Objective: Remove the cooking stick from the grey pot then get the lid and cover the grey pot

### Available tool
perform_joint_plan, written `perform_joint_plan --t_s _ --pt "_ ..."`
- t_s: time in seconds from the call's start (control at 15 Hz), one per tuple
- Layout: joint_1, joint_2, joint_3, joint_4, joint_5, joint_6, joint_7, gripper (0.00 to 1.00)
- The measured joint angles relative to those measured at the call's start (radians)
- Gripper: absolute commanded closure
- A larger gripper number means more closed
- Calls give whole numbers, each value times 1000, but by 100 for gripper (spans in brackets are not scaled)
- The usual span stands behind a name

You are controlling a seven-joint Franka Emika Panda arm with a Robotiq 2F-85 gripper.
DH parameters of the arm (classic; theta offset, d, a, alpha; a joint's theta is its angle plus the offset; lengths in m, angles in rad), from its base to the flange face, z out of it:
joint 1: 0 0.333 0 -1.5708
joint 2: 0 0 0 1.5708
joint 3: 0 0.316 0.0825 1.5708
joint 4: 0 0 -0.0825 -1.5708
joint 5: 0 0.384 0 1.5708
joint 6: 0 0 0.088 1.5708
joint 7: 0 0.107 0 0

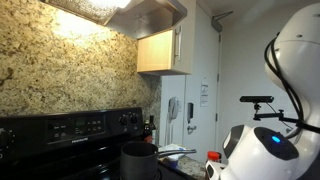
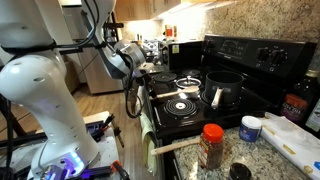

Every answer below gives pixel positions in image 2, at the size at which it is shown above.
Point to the pale kitchen towel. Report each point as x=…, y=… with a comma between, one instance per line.
x=148, y=140

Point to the white robot mounting table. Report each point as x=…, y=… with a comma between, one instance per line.
x=103, y=146

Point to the grey floor cabinet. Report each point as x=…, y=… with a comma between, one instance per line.
x=100, y=76

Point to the wooden cooking stick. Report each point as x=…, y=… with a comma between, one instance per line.
x=193, y=90

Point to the black tripod stand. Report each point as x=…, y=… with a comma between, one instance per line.
x=9, y=126

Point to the brown wooden wall cabinets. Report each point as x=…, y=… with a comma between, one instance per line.
x=140, y=10

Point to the silver countertop appliance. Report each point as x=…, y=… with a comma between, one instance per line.
x=155, y=50

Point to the black countertop appliance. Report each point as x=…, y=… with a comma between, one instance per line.
x=186, y=55

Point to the black stove knob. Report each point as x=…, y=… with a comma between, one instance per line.
x=279, y=57
x=264, y=54
x=212, y=44

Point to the spice jar with red lid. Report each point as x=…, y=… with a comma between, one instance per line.
x=210, y=150

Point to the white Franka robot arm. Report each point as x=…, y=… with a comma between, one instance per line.
x=33, y=86

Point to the wooden spatula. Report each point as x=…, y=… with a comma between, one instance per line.
x=173, y=146

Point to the black and orange clamp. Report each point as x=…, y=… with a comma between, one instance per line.
x=117, y=131
x=120, y=170

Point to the glass lid with steel rim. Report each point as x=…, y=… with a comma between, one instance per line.
x=183, y=83

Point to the dark glass bottle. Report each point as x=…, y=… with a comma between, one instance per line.
x=315, y=120

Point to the blue jar with white lid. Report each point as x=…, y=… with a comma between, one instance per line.
x=250, y=131

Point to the black electric stove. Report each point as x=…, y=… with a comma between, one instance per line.
x=233, y=113

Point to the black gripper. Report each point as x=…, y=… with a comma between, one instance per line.
x=143, y=80

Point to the red container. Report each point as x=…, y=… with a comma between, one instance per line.
x=169, y=32

